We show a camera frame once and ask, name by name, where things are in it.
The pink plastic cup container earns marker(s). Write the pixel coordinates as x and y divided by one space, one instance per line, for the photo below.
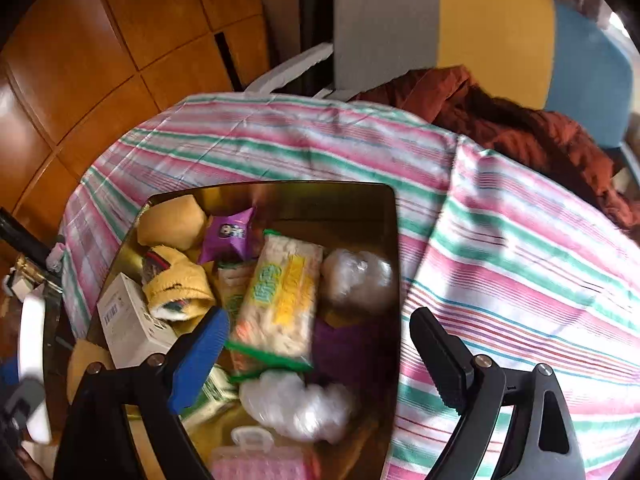
255 455

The striped pink green bedsheet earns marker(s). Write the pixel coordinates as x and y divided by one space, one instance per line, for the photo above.
519 268

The wooden wardrobe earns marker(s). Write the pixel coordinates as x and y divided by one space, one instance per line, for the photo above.
77 74

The grey yellow blue chair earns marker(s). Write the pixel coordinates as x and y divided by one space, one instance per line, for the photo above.
538 53

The purple snack packet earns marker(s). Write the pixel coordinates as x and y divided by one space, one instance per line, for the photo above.
340 355
227 238

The white small carton box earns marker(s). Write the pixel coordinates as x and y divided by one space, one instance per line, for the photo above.
131 333

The yellow sponge wedge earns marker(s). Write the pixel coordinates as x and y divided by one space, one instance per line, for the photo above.
178 223

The green white small box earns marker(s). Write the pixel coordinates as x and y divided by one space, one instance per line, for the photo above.
216 395

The rust red jacket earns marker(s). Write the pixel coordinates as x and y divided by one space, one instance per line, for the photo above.
547 142

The yellow knitted sock ball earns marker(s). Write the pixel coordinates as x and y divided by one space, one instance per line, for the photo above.
175 288

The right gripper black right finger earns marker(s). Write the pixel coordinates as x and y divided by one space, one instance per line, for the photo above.
540 442

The yellow sponge block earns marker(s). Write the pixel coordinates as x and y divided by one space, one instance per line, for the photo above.
84 353

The gold metal tin box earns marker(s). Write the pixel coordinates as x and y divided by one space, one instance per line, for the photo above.
356 216

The yellow green cracker pack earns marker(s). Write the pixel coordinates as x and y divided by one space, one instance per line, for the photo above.
275 324

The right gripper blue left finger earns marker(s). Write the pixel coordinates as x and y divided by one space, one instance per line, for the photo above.
97 442

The rice cracker snack pack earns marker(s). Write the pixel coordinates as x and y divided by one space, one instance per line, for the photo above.
232 284

